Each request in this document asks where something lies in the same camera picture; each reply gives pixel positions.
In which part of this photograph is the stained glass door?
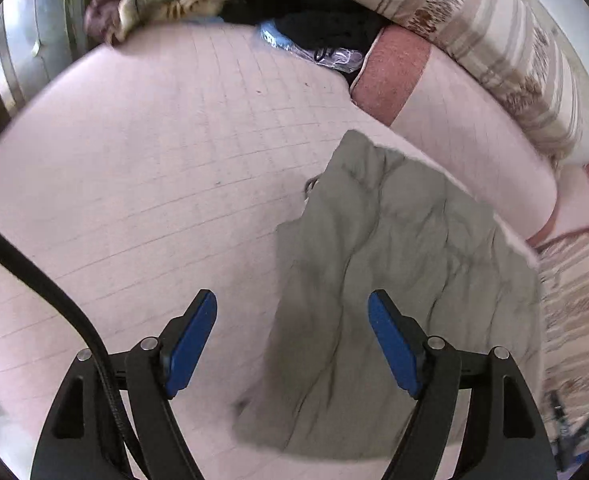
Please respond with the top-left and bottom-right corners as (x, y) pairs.
(0, 0), (100, 116)

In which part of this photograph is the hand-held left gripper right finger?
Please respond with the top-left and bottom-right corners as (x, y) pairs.
(368, 289), (558, 480)

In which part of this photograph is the pink quilted sofa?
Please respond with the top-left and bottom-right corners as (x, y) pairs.
(0, 22), (589, 480)

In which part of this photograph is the blue plastic bag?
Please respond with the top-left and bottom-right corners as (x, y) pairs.
(259, 20), (365, 73)

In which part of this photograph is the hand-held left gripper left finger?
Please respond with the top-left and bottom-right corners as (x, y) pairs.
(30, 289), (218, 480)

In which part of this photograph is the black cable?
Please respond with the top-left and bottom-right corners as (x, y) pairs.
(0, 210), (148, 480)

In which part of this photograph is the striped floral cushion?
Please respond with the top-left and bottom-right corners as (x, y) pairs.
(537, 232), (589, 396)
(315, 0), (588, 166)

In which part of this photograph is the black clothing pile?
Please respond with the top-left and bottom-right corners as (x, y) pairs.
(222, 0), (390, 56)

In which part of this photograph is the olive hooded puffer jacket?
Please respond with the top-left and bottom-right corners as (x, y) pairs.
(232, 130), (545, 461)

